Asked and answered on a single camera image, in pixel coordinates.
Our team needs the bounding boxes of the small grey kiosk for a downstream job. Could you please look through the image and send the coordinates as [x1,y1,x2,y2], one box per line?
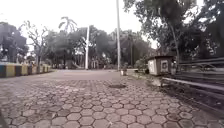
[147,55,174,76]

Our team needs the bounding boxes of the colourful striped low wall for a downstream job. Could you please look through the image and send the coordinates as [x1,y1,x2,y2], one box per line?
[0,63,54,78]

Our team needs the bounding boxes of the hexagonal paver path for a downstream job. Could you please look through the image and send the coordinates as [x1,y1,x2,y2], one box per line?
[0,69,224,128]

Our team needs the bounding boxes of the metal railing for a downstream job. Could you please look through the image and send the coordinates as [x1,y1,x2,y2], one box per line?
[161,57,224,93]

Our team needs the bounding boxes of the tall grey pole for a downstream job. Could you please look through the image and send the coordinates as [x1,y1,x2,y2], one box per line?
[115,0,122,72]

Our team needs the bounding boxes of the row of trees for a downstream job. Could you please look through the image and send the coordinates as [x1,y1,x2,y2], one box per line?
[0,16,154,70]
[123,0,224,62]

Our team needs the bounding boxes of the dark dirt strip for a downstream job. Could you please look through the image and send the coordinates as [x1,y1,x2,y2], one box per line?
[133,71,224,118]

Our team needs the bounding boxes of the white pole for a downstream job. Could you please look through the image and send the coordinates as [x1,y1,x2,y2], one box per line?
[84,25,90,70]

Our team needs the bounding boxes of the manhole cover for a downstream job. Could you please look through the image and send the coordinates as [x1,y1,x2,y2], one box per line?
[108,83,128,89]

